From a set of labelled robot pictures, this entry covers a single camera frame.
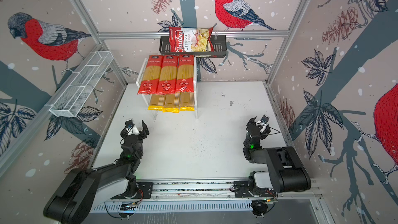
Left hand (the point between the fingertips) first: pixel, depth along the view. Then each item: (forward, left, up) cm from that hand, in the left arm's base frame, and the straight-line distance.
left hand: (134, 123), depth 83 cm
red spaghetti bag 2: (+15, -21, +22) cm, 34 cm away
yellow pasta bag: (+10, -21, +5) cm, 24 cm away
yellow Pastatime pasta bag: (+10, -12, +6) cm, 17 cm away
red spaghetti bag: (+10, -13, +22) cm, 28 cm away
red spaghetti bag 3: (+13, -29, +23) cm, 39 cm away
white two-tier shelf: (+10, -7, +9) cm, 16 cm away
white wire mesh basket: (+2, +25, +17) cm, 31 cm away
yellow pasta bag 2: (+11, -29, +5) cm, 31 cm away
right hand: (+1, -71, -2) cm, 71 cm away
